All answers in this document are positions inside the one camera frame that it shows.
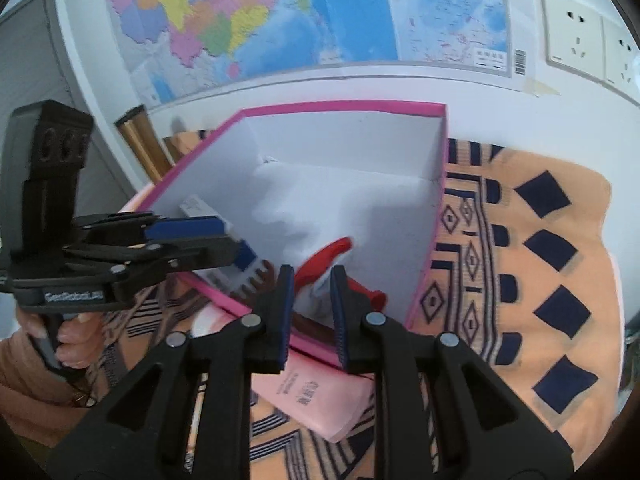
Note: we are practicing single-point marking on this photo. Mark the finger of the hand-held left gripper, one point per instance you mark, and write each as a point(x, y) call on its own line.
point(185, 227)
point(200, 255)

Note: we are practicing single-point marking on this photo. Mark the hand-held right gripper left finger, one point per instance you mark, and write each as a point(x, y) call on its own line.
point(282, 320)

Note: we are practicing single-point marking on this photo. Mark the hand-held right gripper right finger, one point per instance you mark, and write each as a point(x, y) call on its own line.
point(340, 320)

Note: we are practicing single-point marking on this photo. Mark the brown wooden comb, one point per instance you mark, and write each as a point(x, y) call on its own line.
point(257, 282)

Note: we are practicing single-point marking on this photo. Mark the pink cardboard box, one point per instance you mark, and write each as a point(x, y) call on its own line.
point(430, 240)

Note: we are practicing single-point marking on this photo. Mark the person's left forearm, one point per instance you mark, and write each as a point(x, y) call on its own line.
point(30, 400)

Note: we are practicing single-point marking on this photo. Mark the person's left hand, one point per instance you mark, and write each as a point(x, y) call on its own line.
point(75, 335)

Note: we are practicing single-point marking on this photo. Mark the small white medicine box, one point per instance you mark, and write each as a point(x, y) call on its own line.
point(200, 210)

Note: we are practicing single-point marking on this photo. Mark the pink tube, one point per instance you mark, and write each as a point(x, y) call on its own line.
point(310, 395)

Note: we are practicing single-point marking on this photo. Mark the gold thermos bottle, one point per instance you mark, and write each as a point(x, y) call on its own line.
point(142, 140)

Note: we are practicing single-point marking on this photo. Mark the grey door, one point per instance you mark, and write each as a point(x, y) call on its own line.
point(40, 60)

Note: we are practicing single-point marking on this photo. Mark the orange patterned blanket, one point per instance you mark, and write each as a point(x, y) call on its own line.
point(540, 310)

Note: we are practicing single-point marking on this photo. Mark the beige tape strip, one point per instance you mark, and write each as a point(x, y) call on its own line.
point(540, 88)

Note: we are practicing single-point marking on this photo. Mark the colourful wall map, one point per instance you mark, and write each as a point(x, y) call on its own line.
point(300, 20)

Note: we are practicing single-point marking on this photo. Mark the white wall socket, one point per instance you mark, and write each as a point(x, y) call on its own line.
point(622, 65)
point(575, 35)

